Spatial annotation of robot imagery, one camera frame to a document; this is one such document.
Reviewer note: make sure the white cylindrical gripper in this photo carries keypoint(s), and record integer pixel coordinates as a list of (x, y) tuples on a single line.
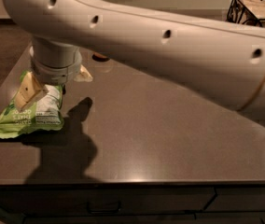
[(57, 71)]

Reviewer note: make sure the green rice chip bag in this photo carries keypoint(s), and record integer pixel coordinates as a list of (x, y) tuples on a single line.
[(43, 115)]

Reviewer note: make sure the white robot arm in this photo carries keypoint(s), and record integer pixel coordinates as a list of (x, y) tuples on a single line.
[(224, 62)]

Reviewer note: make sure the orange fruit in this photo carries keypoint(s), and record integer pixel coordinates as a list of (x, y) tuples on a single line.
[(99, 57)]

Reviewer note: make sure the dark right drawer front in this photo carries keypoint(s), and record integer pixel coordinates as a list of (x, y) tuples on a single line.
[(238, 199)]

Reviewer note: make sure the dark drawer with handle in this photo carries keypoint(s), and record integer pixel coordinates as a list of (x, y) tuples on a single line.
[(80, 202)]

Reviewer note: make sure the black wire napkin basket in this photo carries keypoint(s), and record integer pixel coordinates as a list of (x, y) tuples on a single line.
[(247, 12)]

